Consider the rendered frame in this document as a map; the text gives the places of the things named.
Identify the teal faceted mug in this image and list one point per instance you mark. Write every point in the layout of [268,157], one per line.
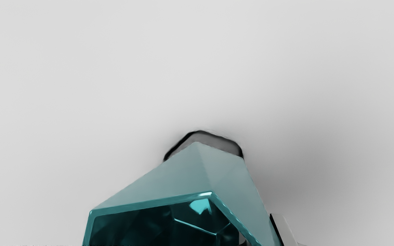
[190,177]

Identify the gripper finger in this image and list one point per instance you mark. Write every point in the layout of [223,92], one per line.
[284,230]

